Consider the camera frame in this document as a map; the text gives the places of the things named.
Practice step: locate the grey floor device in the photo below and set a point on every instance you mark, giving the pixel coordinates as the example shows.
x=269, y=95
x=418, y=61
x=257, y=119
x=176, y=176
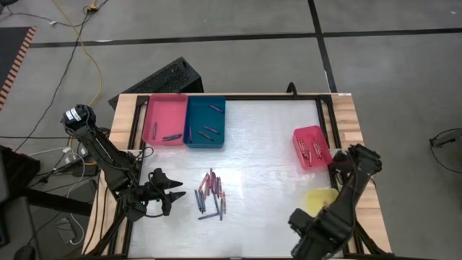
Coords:
x=447, y=138

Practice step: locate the black metal table frame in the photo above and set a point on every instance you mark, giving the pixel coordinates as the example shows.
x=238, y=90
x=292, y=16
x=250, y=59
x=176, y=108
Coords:
x=274, y=97

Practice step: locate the black floor beam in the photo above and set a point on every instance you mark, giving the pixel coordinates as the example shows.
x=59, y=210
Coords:
x=57, y=202

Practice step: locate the black mat orange striped edge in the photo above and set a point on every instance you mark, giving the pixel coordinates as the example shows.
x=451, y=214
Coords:
x=11, y=47

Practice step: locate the large pink plastic bin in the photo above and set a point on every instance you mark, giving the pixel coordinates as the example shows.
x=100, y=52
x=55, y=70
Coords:
x=166, y=112

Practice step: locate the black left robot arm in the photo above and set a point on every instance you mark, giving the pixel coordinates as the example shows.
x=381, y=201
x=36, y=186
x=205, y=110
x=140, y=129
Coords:
x=104, y=151

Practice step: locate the grey power adapter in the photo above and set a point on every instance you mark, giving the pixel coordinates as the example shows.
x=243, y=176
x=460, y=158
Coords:
x=66, y=229

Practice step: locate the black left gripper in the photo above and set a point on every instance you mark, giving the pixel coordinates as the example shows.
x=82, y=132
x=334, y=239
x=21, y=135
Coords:
x=155, y=193

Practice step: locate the small red plastic bin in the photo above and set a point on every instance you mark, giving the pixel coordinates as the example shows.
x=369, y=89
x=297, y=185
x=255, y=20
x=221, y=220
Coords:
x=312, y=135

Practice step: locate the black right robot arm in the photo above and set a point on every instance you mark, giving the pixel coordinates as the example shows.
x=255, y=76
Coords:
x=350, y=187

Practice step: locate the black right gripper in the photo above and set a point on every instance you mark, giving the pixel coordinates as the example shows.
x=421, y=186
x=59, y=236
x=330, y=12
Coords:
x=307, y=234

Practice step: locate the dark fabric bundle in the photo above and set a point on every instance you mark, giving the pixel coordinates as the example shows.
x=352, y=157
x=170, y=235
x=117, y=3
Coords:
x=18, y=169

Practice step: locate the blue plastic bin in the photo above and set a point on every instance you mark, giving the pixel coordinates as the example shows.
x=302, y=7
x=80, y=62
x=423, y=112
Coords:
x=202, y=115

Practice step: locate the yellow plastic bin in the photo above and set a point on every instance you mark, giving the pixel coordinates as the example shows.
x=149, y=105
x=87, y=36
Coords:
x=317, y=198

